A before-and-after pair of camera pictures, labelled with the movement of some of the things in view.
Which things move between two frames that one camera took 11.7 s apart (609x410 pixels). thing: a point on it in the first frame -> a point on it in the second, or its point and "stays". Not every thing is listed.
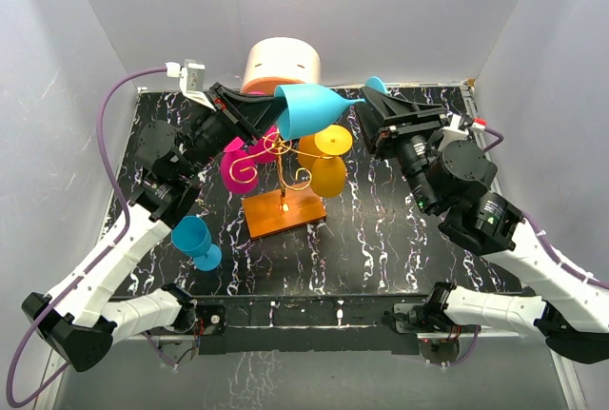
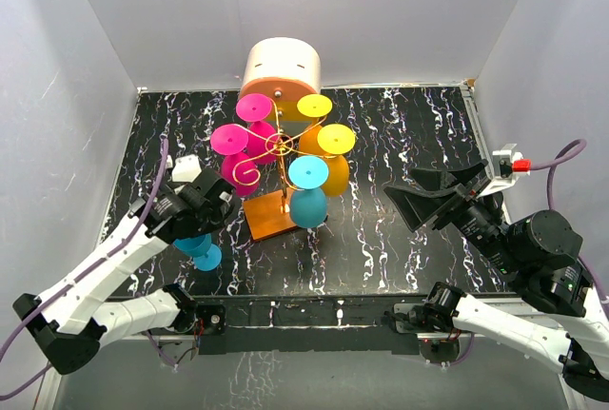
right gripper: [380, 113] -> [438, 188]
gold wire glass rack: [282, 146] -> [271, 215]
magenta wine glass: [239, 171] stays
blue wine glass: [308, 110] -> [308, 205]
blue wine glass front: [191, 237] stays
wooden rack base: [280, 210] stays
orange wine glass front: [328, 172] stays
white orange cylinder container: [278, 61] stays
